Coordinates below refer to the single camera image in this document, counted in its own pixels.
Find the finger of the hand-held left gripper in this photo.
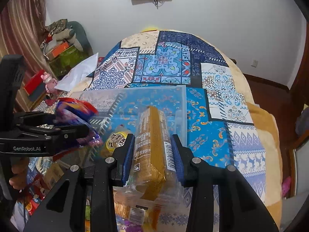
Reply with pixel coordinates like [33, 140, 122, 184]
[13, 112, 64, 127]
[14, 123, 90, 148]

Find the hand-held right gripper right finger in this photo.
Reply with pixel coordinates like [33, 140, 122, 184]
[170, 134, 280, 232]

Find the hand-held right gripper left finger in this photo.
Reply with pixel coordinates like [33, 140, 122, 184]
[23, 133, 135, 232]

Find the gold cracker packet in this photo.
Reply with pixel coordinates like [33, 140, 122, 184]
[134, 106, 179, 201]

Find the blue and red snack packet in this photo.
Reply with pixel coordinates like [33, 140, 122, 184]
[52, 97, 102, 151]

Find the clear plastic storage box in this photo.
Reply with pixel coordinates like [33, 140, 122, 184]
[81, 85, 191, 213]

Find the person's left hand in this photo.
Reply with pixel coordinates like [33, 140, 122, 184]
[9, 159, 30, 189]

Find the red box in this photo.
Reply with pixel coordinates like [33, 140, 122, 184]
[24, 69, 47, 96]

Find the yellow round snack packet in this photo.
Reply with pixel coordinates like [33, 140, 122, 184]
[100, 126, 132, 158]

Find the pink toy figure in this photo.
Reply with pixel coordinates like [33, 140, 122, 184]
[42, 72, 59, 95]

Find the pile of mixed snack packets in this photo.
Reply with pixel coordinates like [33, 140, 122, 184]
[12, 153, 95, 232]

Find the clear biscuit packet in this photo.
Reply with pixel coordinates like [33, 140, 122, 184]
[113, 186, 165, 226]

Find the striped curtain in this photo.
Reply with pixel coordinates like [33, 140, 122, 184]
[0, 0, 58, 113]

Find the orange box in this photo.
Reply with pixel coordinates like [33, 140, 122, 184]
[45, 42, 71, 60]

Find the green box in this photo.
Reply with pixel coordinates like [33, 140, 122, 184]
[49, 45, 89, 78]

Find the white plastic bag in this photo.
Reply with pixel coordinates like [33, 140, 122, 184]
[55, 53, 100, 91]

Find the floral cloth bag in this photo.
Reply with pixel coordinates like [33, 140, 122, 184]
[45, 19, 69, 38]

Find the grey green plush toy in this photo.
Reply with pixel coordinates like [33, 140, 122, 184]
[52, 21, 94, 56]

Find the blue patchwork printed blanket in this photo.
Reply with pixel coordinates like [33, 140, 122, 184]
[26, 30, 267, 232]

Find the pink slipper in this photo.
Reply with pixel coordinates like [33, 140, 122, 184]
[281, 176, 292, 198]

